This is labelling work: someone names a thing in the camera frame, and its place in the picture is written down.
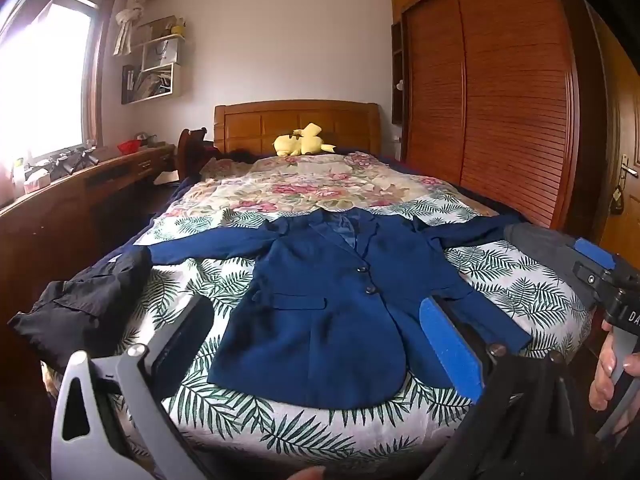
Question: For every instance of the floral quilt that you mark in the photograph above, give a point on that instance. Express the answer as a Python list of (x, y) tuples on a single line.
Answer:
[(300, 185)]

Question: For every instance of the hanging keys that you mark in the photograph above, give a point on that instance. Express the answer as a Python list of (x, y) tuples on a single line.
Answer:
[(618, 200)]

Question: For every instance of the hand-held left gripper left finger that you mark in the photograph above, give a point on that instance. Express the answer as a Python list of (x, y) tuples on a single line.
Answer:
[(184, 331)]

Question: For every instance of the wooden chair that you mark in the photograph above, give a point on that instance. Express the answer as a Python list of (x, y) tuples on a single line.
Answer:
[(190, 152)]

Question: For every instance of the leaf print bed sheet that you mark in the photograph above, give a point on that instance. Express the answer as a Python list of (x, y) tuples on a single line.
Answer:
[(200, 285)]

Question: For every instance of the grey garment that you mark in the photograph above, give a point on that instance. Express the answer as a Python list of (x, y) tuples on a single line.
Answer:
[(545, 255)]

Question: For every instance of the navy blue suit jacket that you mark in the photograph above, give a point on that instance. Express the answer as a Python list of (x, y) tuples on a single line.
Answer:
[(330, 320)]

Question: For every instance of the metal tripod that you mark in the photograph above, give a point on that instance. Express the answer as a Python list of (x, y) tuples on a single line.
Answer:
[(70, 162)]

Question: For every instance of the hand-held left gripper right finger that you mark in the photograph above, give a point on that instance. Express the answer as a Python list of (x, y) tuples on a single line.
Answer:
[(447, 347)]

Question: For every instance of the wooden desk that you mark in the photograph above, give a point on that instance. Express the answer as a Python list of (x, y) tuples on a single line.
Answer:
[(75, 220)]

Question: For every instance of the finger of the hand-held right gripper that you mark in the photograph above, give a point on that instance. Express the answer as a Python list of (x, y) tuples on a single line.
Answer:
[(595, 255)]

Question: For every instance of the yellow plush toy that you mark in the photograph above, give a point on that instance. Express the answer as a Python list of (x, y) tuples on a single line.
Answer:
[(300, 144)]

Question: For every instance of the window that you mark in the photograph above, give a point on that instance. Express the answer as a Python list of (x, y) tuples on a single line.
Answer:
[(45, 75)]

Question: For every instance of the white wall shelf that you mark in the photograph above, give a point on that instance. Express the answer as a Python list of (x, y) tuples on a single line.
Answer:
[(165, 60)]

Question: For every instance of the wooden door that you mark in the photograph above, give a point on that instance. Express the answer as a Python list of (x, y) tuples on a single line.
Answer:
[(625, 120)]

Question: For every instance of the person's right hand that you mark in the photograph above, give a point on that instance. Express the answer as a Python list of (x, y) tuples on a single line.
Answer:
[(602, 375)]

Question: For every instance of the wooden wardrobe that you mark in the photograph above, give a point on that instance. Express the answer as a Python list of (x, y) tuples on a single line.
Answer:
[(500, 100)]

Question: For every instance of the black garment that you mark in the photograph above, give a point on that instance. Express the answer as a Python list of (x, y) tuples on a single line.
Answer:
[(85, 305)]

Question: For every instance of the tied cream curtain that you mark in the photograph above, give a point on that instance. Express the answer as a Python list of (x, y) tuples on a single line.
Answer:
[(131, 15)]

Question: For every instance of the dark cloth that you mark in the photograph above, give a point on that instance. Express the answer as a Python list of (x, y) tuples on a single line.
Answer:
[(240, 154)]

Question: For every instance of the red bowl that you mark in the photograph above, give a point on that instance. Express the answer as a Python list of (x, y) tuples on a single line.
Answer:
[(130, 147)]

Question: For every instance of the wooden headboard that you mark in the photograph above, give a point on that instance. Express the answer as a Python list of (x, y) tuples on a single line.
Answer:
[(250, 125)]

